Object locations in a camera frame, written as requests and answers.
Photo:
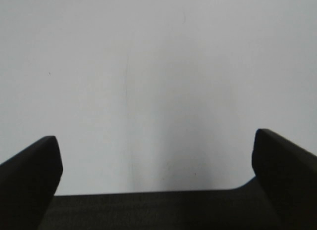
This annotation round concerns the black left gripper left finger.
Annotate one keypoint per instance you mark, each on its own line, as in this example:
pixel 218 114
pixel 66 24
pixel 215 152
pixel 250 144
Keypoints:
pixel 28 182

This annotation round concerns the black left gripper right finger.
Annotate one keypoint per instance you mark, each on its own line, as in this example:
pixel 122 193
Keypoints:
pixel 288 175

